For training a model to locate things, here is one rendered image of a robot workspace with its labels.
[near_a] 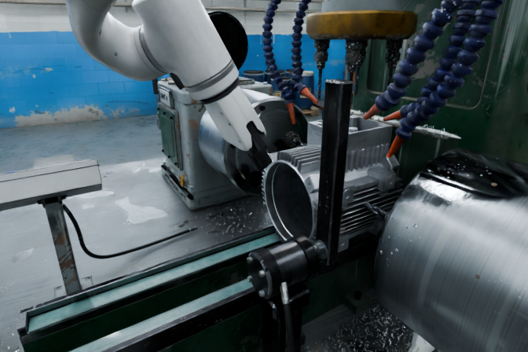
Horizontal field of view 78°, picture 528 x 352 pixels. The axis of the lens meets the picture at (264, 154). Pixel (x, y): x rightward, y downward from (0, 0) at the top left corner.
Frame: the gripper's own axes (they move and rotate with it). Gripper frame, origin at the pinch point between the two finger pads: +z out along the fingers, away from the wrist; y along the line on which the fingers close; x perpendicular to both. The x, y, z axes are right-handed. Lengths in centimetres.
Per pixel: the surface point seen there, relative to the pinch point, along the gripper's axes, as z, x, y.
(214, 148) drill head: 3.6, -2.2, -20.8
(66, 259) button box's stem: 0.2, -39.2, -16.5
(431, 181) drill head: -2.0, 7.4, 29.5
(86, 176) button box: -11.3, -25.6, -15.3
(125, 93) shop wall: 89, 17, -545
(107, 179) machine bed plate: 15, -32, -77
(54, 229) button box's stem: -6.1, -36.3, -16.5
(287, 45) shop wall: 178, 320, -510
